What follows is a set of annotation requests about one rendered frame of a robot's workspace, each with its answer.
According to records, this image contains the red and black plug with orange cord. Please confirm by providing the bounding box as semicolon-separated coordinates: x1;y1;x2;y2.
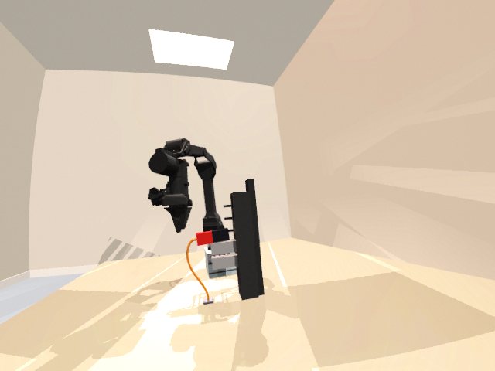
186;227;230;300

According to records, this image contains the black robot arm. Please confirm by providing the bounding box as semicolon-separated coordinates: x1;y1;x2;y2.
148;138;224;232

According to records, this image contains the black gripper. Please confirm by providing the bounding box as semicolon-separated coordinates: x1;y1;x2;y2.
162;177;193;233

